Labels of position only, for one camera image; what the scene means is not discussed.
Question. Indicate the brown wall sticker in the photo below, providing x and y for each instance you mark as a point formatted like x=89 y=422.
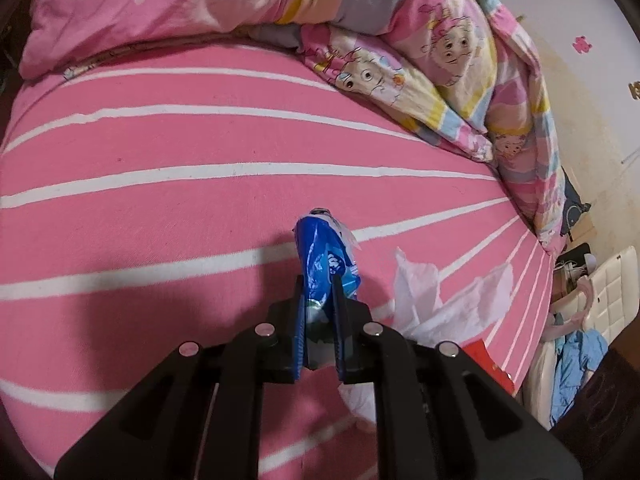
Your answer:
x=635 y=90

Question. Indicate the pink wall sticker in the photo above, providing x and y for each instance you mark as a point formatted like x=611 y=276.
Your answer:
x=582 y=44

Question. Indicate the cartoon printed quilt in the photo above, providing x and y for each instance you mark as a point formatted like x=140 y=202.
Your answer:
x=450 y=60

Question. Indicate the red packet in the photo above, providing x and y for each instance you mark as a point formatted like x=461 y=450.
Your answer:
x=487 y=360

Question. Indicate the dark blue cloth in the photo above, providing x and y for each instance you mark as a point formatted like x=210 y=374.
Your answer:
x=572 y=205

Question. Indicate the pale pink cloth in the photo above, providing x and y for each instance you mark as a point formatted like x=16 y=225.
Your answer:
x=586 y=292

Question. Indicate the white tissue paper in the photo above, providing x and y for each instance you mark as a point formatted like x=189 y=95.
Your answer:
x=450 y=305

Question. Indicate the pink pillow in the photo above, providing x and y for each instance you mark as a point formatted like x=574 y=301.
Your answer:
x=150 y=0

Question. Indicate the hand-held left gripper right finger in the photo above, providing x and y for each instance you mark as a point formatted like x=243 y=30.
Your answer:
x=340 y=320

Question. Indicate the light blue cloth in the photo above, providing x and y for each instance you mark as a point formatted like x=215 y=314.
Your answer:
x=580 y=360

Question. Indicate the pink striped bed sheet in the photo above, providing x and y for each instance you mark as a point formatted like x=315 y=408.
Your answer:
x=150 y=160

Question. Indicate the beige office chair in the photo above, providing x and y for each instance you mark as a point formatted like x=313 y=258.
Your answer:
x=615 y=280

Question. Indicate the blue snack packet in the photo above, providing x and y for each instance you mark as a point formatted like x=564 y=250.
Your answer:
x=320 y=250

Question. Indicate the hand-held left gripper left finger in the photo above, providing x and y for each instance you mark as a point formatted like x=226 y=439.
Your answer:
x=299 y=320

